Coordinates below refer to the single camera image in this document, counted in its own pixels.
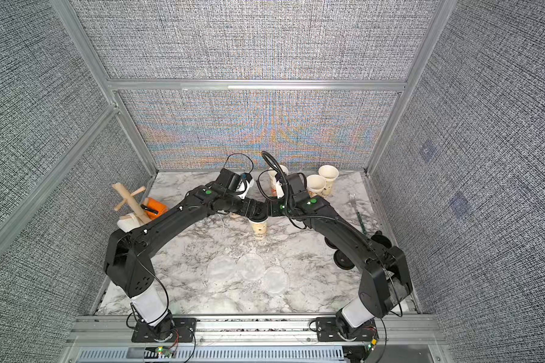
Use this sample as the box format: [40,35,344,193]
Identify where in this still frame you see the black cup lid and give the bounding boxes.
[333,250,355,271]
[249,216,268,224]
[324,238,339,250]

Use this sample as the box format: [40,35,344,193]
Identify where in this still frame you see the yellow patterned paper cup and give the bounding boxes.
[250,220,268,238]

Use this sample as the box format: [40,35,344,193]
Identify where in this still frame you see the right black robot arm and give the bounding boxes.
[276,172,413,330]

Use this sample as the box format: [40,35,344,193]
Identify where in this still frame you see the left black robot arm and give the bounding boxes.
[104,185,270,298]

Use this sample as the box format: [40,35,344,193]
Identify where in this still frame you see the back left paper cup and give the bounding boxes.
[267,169,280,197]

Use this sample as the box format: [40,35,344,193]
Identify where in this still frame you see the red flower paper cup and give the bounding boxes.
[307,175,326,198]

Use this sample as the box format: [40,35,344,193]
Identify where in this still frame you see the back right paper cup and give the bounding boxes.
[318,165,339,197]

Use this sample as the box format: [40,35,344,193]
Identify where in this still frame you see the orange mug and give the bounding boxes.
[140,198,169,220]

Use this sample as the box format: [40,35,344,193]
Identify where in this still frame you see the black mug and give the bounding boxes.
[370,230,393,249]

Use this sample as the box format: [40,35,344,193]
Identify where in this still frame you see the wooden mug tree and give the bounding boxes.
[111,183,151,224]

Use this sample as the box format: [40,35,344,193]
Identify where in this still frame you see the white mug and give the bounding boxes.
[117,213,142,232]

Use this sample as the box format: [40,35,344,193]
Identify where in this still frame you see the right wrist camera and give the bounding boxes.
[275,181,285,199]

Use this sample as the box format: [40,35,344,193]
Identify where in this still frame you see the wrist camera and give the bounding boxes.
[214,168,254,198]
[275,181,285,199]

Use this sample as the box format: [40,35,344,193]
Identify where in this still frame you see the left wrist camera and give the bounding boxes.
[214,168,254,198]

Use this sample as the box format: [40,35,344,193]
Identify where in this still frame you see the green handled fork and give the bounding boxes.
[349,193,367,234]

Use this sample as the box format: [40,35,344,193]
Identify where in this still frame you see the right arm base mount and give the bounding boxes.
[309,317,379,346]

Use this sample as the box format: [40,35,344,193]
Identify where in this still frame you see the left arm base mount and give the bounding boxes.
[131,318,197,343]

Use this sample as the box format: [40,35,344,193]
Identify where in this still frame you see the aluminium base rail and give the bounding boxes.
[59,313,452,362]

